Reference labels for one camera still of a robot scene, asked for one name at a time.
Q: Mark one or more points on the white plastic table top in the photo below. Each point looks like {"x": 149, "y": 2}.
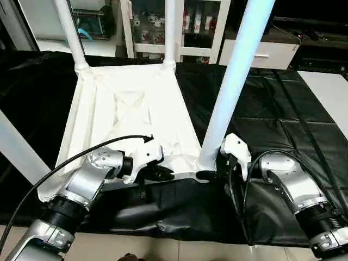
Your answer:
{"x": 130, "y": 109}

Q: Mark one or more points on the white plastic table leg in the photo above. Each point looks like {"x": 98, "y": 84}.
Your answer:
{"x": 169, "y": 32}
{"x": 22, "y": 149}
{"x": 70, "y": 32}
{"x": 234, "y": 76}

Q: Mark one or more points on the black table mat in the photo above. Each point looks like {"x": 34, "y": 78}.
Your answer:
{"x": 272, "y": 109}

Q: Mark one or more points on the white drawer unit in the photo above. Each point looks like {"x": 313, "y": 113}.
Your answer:
{"x": 266, "y": 54}

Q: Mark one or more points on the white glass door cabinet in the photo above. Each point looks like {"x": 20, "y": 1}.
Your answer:
{"x": 152, "y": 30}

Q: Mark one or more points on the turquoise plastic stand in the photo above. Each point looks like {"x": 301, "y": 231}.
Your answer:
{"x": 84, "y": 32}

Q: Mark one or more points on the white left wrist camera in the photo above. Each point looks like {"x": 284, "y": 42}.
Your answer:
{"x": 144, "y": 157}

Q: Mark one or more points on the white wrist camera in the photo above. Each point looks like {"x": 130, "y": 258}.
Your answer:
{"x": 144, "y": 157}
{"x": 236, "y": 148}

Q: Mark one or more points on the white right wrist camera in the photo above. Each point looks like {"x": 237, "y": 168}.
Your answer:
{"x": 236, "y": 148}

